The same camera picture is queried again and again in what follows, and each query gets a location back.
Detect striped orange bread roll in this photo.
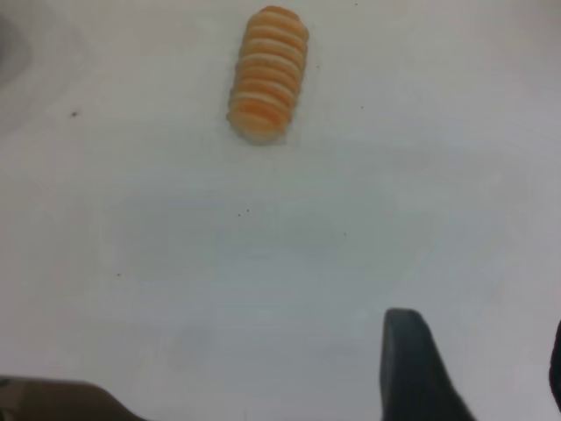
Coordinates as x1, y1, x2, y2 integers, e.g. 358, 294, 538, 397
225, 4, 309, 147

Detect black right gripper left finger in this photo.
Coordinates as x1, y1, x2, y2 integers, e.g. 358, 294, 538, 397
380, 308, 479, 421

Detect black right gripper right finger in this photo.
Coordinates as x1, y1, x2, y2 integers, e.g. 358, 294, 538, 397
548, 318, 561, 414

